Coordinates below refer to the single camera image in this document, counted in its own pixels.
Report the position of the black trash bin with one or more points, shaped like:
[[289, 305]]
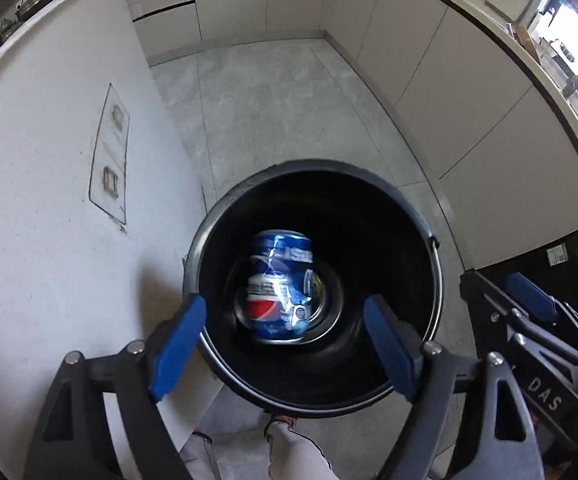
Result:
[[367, 240]]

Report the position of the person's shoe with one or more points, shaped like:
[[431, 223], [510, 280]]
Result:
[[280, 429]]

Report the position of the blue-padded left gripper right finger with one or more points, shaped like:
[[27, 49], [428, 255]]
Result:
[[496, 438]]

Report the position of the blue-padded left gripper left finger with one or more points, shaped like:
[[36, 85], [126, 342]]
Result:
[[72, 439]]

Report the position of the blue Pepsi can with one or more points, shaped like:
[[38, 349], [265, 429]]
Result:
[[282, 290]]

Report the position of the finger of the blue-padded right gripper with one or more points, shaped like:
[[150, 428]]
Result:
[[519, 319], [556, 317]]

